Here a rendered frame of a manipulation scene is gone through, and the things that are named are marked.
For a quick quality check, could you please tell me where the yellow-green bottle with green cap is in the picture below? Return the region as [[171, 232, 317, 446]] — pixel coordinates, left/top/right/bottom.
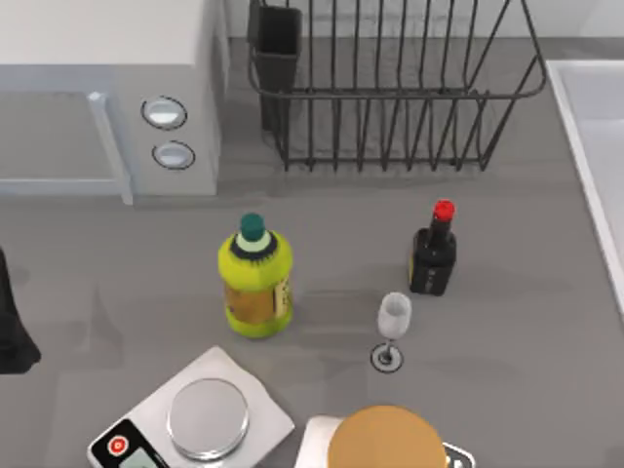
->
[[217, 213, 294, 340]]

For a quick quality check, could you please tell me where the large microwave knob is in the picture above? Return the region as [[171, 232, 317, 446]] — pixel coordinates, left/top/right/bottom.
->
[[140, 96, 188, 132]]

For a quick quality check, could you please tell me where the small microwave knob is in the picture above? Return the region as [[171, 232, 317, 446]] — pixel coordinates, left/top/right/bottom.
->
[[151, 140, 197, 171]]

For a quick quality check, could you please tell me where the round brown bread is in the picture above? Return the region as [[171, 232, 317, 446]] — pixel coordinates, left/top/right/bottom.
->
[[328, 405, 448, 468]]

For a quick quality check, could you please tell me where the black cutlery holder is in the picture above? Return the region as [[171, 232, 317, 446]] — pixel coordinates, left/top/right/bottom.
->
[[247, 0, 303, 133]]

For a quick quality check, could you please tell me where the dark bottle with red cap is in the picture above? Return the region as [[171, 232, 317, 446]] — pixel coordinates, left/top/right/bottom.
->
[[409, 199, 458, 296]]

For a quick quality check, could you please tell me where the pale microwave oven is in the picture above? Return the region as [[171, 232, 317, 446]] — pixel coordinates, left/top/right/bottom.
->
[[0, 0, 230, 207]]

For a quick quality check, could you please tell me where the white kitchen scale round plate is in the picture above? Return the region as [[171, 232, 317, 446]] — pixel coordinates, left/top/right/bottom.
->
[[87, 345, 296, 468]]

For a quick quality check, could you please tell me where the dark wire dish rack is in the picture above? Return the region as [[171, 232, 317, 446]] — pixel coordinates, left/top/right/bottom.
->
[[247, 0, 548, 173]]

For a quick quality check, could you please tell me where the clear wine glass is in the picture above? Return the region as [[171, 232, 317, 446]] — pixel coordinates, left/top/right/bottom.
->
[[370, 292, 413, 374]]

